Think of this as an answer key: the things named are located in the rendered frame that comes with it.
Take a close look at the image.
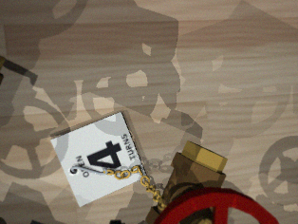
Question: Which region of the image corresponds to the white tag with black number 4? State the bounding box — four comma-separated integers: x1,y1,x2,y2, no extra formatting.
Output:
50,112,167,211

